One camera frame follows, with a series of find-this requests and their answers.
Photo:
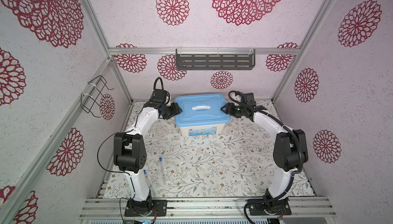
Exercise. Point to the blue plastic bin lid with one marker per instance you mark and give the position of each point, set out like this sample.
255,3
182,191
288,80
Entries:
198,110

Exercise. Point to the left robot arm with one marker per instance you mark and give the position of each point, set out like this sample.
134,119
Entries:
130,156

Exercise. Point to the blue-capped test tube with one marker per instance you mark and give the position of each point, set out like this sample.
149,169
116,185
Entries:
163,171
150,180

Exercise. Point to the black wire wall rack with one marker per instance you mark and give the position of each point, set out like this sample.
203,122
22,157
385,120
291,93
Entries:
98,102

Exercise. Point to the white plastic storage bin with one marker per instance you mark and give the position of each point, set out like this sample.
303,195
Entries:
201,130

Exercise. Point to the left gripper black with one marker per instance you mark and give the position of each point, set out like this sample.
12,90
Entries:
176,108

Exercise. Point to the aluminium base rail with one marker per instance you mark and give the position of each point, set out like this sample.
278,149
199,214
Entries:
207,208

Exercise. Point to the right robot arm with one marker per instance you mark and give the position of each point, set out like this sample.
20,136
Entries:
289,153

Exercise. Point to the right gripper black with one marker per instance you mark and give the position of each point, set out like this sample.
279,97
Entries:
228,105

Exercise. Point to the dark grey wall shelf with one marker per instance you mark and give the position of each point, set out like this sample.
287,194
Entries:
214,62

